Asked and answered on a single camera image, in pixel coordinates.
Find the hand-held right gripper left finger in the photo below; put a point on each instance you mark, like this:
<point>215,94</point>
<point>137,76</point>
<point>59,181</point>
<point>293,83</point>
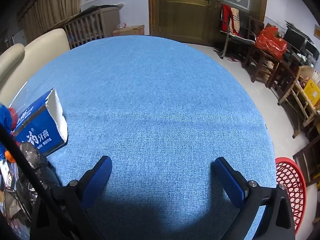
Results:
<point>100,177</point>

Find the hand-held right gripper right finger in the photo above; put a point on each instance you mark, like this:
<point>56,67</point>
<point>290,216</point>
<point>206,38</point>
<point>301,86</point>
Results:
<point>228,182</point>

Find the red plastic basket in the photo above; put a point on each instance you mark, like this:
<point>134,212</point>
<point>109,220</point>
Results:
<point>290,180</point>

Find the black plastic bag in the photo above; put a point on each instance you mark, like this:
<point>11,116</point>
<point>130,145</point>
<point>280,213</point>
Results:
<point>37,160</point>

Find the blue toothpaste box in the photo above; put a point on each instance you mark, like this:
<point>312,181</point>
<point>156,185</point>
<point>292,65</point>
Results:
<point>37,130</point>

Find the orange wrapper bundle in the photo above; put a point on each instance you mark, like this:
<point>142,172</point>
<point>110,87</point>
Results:
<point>10,156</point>

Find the white barcode packet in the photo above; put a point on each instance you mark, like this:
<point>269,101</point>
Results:
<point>7,177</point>

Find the red plastic bag ball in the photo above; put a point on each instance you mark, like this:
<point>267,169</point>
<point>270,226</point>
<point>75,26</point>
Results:
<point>13,113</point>

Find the blue plastic bag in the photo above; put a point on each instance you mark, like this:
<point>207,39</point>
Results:
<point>5,116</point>

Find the dark wooden chair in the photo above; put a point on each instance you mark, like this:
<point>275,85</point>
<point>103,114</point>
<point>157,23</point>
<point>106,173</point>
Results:
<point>257,60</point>
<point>308,160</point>

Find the blue tablecloth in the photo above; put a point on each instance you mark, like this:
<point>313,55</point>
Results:
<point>160,92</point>

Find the rattan chair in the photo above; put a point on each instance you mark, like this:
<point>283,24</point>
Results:
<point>300,97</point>

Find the slipper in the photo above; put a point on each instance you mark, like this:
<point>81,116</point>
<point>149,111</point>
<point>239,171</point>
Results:
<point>232,59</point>

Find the yellow box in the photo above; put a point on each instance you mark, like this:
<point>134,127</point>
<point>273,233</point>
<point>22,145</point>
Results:
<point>312,90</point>

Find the black metal chair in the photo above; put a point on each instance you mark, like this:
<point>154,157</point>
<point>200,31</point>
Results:
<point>228,40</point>

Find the beige sofa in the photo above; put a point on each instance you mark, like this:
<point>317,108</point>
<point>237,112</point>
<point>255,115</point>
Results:
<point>42,45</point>

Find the large red plastic bag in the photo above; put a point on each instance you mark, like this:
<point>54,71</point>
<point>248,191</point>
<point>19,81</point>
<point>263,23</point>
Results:
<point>270,43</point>

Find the small cardboard box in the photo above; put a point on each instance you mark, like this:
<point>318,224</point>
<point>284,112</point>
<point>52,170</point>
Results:
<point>130,31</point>

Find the wooden crib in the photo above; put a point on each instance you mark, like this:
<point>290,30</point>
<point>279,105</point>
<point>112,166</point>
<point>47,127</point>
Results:
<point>82,27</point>

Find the black monitor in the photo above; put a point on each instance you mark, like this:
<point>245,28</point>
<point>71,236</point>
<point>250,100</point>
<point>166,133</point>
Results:
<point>296,38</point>

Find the white board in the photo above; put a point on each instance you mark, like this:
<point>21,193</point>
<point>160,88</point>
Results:
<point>19,38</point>

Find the red garment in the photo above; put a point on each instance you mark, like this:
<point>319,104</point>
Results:
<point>226,17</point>

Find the beige striped scarf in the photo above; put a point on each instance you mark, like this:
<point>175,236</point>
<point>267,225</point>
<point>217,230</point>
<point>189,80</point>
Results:
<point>235,17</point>

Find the brown wooden door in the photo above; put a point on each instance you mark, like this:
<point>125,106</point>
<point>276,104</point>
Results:
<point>185,17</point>

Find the beige curtain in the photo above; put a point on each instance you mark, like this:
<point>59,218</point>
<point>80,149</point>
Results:
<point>50,5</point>

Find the orange wall sign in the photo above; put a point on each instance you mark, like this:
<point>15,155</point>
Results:
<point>317,32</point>

